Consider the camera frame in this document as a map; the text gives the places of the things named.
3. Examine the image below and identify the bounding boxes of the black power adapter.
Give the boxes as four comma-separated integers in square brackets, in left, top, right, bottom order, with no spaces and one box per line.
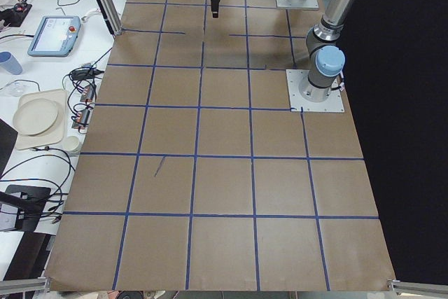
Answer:
[69,67,104,81]

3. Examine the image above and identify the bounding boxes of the grey usb hub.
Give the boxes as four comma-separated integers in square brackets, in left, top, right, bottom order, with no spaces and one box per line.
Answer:
[71,109,91,131]
[80,83,97,103]

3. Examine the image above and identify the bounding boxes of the blue teach pendant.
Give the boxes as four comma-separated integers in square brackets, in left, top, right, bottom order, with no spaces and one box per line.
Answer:
[27,15,81,57]

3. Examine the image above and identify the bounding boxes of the black controller device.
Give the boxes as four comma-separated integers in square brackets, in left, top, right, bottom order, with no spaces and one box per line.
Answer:
[1,3,32,27]

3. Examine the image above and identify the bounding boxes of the white paper cup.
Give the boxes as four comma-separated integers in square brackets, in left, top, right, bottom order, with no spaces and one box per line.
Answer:
[62,136,83,156]

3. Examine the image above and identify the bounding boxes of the beige tray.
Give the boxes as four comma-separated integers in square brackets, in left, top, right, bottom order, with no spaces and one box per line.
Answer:
[13,89,67,150]

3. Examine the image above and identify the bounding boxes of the blue plastic cup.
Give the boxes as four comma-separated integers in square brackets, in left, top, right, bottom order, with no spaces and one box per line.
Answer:
[0,51,22,75]

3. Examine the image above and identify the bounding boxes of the beige round plate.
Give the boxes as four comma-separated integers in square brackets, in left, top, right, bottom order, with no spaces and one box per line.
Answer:
[13,98,58,135]

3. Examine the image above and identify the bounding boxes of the black camera stand base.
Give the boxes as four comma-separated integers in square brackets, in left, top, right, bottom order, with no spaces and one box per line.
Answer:
[1,184,51,232]

